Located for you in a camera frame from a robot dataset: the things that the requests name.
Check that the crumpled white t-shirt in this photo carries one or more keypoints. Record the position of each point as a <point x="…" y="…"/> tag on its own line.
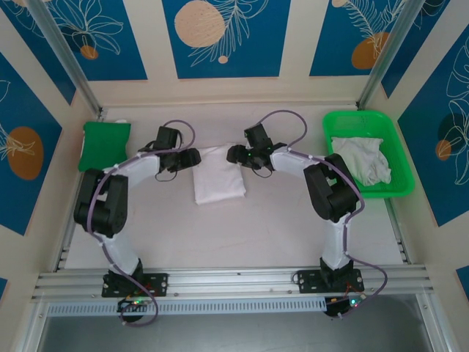
<point x="370" y="161"/>

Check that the green plastic basket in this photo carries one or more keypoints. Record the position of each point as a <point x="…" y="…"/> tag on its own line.
<point x="359" y="121"/>

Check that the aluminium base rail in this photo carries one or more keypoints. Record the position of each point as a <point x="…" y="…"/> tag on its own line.
<point x="234" y="280"/>

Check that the aluminium side rail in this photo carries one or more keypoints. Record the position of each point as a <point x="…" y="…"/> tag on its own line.
<point x="67" y="234"/>
<point x="399" y="234"/>

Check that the folded green t-shirt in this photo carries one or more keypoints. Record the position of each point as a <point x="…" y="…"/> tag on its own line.
<point x="104" y="146"/>

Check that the small circuit board green LED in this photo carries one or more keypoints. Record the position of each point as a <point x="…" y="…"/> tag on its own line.
<point x="136" y="302"/>
<point x="351" y="302"/>

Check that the aluminium frame post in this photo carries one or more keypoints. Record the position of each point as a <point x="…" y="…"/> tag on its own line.
<point x="69" y="58"/>
<point x="384" y="51"/>

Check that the large white t-shirt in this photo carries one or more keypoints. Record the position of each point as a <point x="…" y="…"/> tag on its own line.
<point x="218" y="179"/>

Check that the blue floral wall panel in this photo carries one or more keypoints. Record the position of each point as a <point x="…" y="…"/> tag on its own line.
<point x="110" y="44"/>
<point x="428" y="44"/>
<point x="25" y="154"/>
<point x="344" y="36"/>
<point x="439" y="154"/>
<point x="33" y="47"/>
<point x="227" y="36"/>

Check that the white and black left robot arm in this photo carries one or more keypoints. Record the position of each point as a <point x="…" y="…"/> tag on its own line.
<point x="143" y="168"/>

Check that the small folded white cloth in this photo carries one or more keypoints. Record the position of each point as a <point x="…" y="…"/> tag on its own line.
<point x="121" y="120"/>

